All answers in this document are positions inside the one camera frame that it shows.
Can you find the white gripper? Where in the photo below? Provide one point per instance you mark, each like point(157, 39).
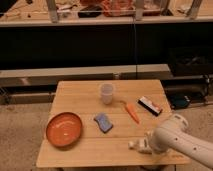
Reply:
point(147, 137)

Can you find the white plastic bottle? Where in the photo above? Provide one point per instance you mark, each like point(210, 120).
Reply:
point(138, 145)

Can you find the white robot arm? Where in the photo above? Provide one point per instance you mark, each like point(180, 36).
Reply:
point(171, 133)

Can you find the orange ceramic bowl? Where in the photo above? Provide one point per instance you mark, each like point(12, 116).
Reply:
point(64, 129)

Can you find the orange toy carrot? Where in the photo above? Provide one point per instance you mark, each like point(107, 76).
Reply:
point(129, 107)

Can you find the black whiteboard eraser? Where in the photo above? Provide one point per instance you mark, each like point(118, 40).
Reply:
point(150, 106)

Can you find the blue sponge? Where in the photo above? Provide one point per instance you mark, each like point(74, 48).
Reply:
point(103, 122)

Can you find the wooden table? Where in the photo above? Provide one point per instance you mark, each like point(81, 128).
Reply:
point(96, 148)

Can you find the translucent plastic cup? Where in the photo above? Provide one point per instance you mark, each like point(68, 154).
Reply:
point(106, 93)

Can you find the cluttered back shelf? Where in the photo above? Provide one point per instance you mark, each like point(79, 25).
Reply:
point(26, 13)

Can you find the long metal rail bench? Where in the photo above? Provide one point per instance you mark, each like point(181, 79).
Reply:
point(51, 76)

